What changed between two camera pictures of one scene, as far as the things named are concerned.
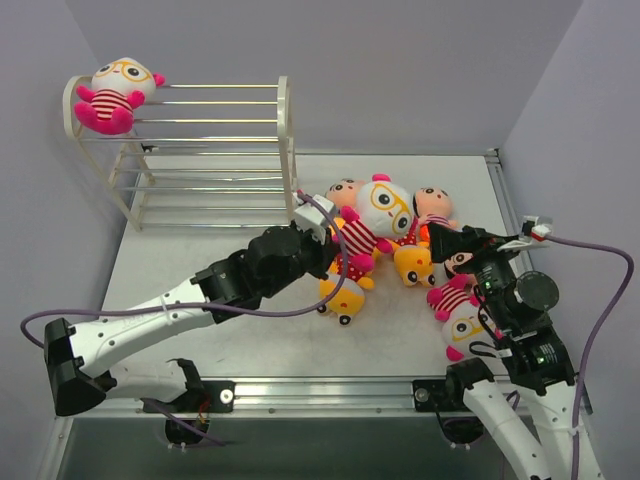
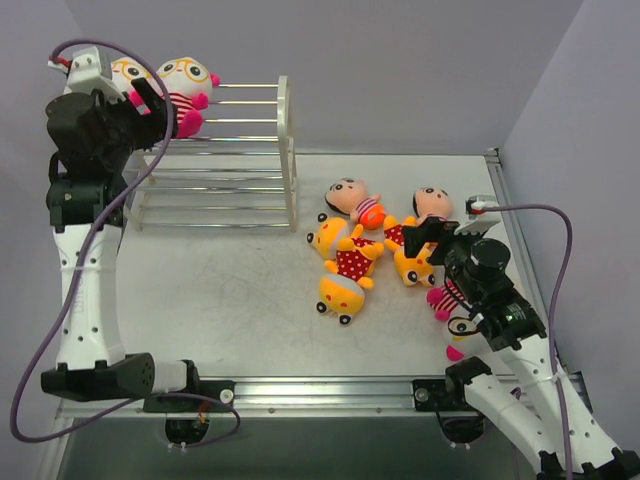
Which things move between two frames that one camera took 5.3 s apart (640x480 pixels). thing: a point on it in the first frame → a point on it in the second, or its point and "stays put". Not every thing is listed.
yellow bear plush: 415,266 stays put
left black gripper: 324,255 → 142,122
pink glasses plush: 459,312 stays put
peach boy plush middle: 433,205 stays put
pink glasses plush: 384,214 → 188,82
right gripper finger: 445,242 → 432,229
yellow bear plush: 347,301 stays put
